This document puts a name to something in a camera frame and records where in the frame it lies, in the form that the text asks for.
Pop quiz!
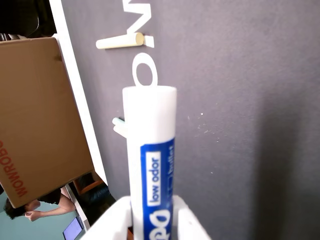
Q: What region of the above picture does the brown WOWROBO cardboard box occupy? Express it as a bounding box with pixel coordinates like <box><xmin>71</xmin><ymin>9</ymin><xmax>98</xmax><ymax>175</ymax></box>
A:
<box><xmin>0</xmin><ymin>36</ymin><xmax>95</xmax><ymax>209</ymax></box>

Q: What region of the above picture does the black office chair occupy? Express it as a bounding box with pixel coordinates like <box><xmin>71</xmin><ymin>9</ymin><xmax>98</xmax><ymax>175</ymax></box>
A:
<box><xmin>0</xmin><ymin>0</ymin><xmax>58</xmax><ymax>39</ymax></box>

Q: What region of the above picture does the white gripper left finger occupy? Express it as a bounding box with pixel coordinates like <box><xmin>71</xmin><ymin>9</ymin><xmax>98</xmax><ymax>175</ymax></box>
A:
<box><xmin>86</xmin><ymin>195</ymin><xmax>134</xmax><ymax>240</ymax></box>

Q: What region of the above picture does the person's hand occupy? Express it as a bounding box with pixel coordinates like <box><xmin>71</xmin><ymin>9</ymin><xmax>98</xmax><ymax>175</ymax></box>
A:
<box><xmin>24</xmin><ymin>210</ymin><xmax>39</xmax><ymax>223</ymax></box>

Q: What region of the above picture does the blue and white marker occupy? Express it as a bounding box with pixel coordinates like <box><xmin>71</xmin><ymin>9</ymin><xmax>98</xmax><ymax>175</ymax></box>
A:
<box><xmin>122</xmin><ymin>85</ymin><xmax>178</xmax><ymax>240</ymax></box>

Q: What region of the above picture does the yellow chalk stick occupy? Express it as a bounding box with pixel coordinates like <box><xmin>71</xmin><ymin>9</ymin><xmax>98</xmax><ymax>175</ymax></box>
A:
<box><xmin>95</xmin><ymin>32</ymin><xmax>145</xmax><ymax>50</ymax></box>

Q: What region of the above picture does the dark grey WOWROBO mat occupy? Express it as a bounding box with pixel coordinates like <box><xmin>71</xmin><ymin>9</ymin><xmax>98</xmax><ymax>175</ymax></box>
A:
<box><xmin>61</xmin><ymin>0</ymin><xmax>320</xmax><ymax>240</ymax></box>

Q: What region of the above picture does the open laptop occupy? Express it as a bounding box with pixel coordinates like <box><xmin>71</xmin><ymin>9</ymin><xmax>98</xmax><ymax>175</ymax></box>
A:
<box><xmin>62</xmin><ymin>216</ymin><xmax>85</xmax><ymax>240</ymax></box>

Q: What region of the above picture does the green chalk stick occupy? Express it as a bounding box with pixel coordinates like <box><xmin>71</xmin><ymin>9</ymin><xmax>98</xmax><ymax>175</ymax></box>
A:
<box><xmin>111</xmin><ymin>116</ymin><xmax>126</xmax><ymax>127</ymax></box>

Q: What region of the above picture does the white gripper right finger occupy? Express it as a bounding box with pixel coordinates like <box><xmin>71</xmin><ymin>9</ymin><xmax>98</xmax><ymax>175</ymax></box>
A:
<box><xmin>171</xmin><ymin>194</ymin><xmax>213</xmax><ymax>240</ymax></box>

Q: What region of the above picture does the person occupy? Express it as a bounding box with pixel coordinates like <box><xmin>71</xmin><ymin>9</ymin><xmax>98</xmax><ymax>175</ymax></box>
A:
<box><xmin>3</xmin><ymin>187</ymin><xmax>77</xmax><ymax>223</ymax></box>

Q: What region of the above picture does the wooden chair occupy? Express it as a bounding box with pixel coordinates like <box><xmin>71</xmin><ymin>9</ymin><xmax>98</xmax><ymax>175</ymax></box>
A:
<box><xmin>73</xmin><ymin>171</ymin><xmax>111</xmax><ymax>201</ymax></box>

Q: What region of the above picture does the orange chalk stick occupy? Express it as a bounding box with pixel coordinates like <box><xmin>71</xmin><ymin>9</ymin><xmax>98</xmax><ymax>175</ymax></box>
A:
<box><xmin>113</xmin><ymin>124</ymin><xmax>129</xmax><ymax>139</ymax></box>

